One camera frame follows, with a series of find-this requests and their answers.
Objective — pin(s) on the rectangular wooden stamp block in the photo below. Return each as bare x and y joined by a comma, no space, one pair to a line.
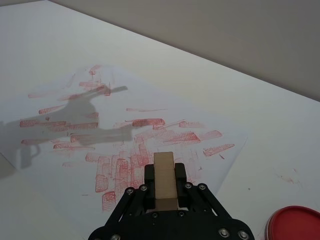
164,175

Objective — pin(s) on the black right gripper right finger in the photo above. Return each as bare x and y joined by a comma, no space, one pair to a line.
180,185

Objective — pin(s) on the white paper sheet, red stamps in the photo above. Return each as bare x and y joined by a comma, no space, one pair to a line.
160,105

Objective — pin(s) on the round red ink pad tin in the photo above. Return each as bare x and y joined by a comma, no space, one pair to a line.
297,222

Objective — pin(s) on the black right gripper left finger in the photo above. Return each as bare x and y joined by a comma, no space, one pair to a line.
149,185

